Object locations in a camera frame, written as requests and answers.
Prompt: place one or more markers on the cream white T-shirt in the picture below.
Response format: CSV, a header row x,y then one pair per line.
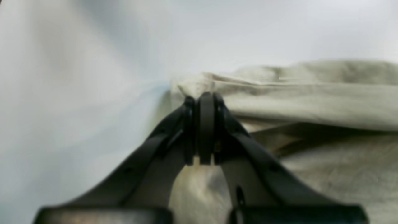
x,y
332,123

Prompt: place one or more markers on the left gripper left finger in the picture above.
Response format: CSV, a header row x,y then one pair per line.
x,y
139,189

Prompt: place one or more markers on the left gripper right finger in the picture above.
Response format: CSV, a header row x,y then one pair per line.
x,y
262,190

